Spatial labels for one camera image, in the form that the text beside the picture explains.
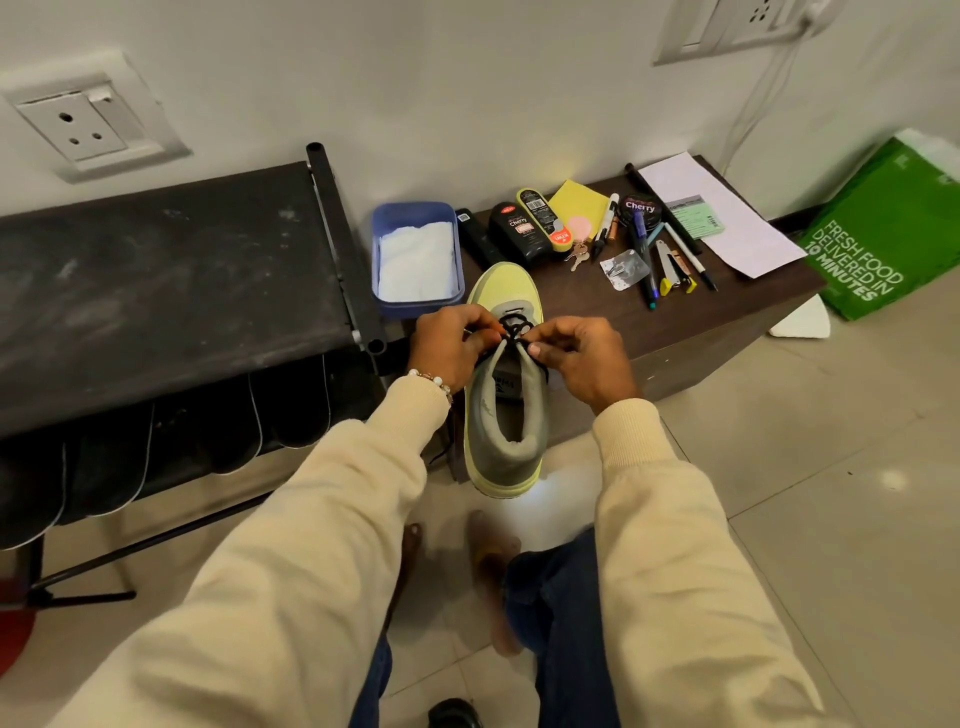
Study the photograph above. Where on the yellow sticky note pad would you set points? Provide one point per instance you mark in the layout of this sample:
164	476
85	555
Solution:
576	201

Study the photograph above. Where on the white wall switch panel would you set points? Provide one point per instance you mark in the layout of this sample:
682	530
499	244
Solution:
739	26

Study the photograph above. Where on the white paper sheet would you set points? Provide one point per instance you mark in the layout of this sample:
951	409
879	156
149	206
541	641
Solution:
720	210

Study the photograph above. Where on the person's right thumb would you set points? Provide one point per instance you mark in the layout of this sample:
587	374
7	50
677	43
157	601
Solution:
556	350

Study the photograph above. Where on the person's right forearm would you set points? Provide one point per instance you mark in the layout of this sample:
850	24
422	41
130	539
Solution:
675	585

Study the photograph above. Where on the white wall socket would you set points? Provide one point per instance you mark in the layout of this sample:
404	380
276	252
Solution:
86	120

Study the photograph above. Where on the person's right leg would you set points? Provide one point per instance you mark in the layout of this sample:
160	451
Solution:
562	630

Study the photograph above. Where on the person's right hand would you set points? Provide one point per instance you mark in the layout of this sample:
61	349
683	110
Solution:
596	364

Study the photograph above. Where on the green paper slip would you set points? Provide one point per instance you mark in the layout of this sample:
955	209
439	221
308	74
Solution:
697	217

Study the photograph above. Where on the black shoe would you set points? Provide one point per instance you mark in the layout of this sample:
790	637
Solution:
454	714

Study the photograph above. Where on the person's left thumb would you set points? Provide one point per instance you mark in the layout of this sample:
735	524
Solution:
477	343

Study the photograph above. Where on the blue pen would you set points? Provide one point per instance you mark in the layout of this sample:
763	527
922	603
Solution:
645	262

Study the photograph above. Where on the black shoelace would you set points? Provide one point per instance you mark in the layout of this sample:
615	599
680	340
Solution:
514	328

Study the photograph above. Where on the person's right foot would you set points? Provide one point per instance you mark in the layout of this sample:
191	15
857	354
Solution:
491	570

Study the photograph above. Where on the blue plastic container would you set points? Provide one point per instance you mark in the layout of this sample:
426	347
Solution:
382	247

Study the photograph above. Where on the black metal rod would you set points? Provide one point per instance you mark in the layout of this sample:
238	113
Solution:
660	202

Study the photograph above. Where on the copper black pen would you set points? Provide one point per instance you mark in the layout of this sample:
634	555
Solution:
682	271

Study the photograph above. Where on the black metal shoe rack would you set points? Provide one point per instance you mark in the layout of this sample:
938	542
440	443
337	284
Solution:
165	285

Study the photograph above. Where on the bunch of keys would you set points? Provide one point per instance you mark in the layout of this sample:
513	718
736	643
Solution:
578	257

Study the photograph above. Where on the black and white marker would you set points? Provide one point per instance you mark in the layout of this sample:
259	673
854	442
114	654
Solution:
605	225

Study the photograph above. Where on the white pen black tip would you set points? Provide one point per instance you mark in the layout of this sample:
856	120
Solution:
690	259

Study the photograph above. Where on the black shoe polish bottle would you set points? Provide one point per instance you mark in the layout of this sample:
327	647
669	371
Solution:
517	236

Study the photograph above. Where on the person's leg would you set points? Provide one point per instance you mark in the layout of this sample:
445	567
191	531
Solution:
373	686
562	630

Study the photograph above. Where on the white cloth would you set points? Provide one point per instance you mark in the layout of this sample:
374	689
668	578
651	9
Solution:
417	261

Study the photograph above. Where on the round black polish tin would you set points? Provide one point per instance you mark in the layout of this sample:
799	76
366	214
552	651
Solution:
642	206

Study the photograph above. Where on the person's left forearm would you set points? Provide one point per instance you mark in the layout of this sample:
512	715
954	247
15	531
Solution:
300	570

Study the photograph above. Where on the yellow-green grey sneaker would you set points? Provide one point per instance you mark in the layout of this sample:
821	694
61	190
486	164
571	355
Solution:
504	450

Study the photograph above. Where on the yellow black shoe shine sponge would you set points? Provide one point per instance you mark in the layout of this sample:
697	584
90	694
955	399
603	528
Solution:
541	217

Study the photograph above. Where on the silver foil blister pack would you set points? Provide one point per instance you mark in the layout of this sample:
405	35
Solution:
624	270

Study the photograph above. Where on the dark brown wooden table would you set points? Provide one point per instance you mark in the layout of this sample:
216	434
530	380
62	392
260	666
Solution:
720	315

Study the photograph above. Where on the green printed bag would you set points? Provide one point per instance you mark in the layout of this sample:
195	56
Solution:
885	232

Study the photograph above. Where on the person's left leg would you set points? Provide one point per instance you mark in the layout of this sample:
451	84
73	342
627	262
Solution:
373	686

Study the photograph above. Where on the white object on floor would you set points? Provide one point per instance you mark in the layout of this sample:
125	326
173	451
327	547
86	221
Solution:
801	319

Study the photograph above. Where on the white yellow highlighter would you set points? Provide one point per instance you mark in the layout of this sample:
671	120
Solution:
665	268

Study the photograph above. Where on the black shoe brush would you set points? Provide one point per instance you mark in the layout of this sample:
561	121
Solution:
478	238

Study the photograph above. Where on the red plastic object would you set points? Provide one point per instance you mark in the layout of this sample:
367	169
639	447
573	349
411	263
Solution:
13	637

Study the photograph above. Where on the person's left hand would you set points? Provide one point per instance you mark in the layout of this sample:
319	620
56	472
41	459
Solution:
442	345

